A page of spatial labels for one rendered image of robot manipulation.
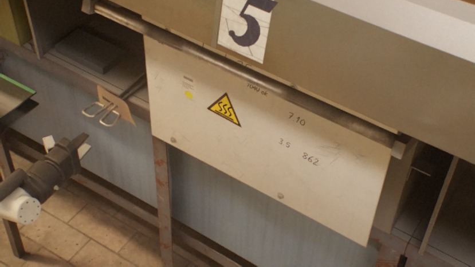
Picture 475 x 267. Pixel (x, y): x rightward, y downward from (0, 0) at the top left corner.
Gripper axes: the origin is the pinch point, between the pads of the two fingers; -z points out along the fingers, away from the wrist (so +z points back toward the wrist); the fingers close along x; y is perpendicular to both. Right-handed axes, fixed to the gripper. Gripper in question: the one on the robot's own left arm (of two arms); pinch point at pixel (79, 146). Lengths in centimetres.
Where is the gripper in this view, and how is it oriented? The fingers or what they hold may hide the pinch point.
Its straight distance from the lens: 191.3
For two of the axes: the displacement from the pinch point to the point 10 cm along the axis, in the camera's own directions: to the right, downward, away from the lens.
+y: -8.5, -4.0, 3.5
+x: 0.4, -7.0, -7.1
